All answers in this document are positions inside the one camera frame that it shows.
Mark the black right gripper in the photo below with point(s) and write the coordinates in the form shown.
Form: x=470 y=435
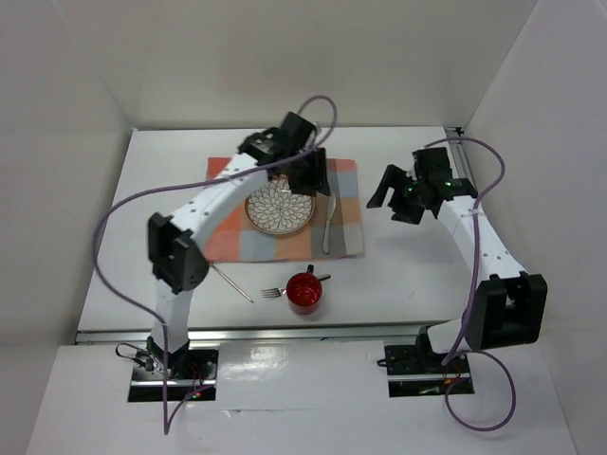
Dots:
x=394 y=176

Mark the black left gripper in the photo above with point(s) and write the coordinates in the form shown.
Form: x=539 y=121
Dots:
x=314 y=179

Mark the silver butter knife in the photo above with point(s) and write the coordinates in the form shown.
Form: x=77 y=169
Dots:
x=331 y=207

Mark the floral patterned brown-rimmed plate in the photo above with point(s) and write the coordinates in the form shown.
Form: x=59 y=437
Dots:
x=276 y=210

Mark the red ceramic mug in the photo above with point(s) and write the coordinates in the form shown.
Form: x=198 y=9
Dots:
x=304 y=291

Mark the silver fork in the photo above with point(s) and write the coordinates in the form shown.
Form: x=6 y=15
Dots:
x=277 y=292

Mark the silver slotted spoon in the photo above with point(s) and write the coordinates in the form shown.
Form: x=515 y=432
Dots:
x=232 y=283

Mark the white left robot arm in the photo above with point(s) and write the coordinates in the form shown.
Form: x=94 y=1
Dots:
x=176 y=242

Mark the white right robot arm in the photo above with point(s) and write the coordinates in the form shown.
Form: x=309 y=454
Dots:
x=506 y=303

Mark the aluminium right side rail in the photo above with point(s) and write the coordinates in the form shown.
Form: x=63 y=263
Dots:
x=469 y=161

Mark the aluminium rail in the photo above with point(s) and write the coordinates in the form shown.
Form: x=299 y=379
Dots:
x=313 y=332
x=469 y=161

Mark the aluminium front rail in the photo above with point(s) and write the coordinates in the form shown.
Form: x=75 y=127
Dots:
x=313 y=332

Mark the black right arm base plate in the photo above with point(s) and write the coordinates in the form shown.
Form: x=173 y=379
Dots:
x=409 y=375

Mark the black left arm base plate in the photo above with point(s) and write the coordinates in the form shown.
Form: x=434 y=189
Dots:
x=197 y=377

